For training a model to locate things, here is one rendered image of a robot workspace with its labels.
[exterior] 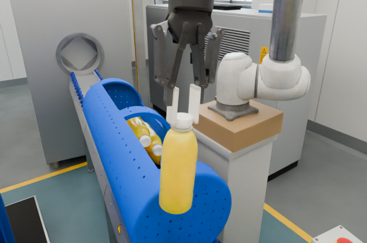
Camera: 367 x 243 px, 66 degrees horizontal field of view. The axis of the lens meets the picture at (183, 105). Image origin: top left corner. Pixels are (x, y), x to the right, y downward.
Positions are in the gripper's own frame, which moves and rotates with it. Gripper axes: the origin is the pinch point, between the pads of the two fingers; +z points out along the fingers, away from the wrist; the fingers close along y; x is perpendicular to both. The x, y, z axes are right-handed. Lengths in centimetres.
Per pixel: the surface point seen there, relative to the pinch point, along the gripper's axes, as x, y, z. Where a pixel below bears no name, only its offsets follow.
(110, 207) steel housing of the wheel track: -50, 2, 56
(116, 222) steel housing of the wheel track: -40, 2, 56
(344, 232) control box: 12, -40, 31
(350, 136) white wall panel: -126, -276, 93
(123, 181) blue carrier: -22.0, 5.0, 27.5
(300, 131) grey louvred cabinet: -122, -190, 76
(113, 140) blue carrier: -40.4, 3.3, 23.7
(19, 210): -161, 43, 125
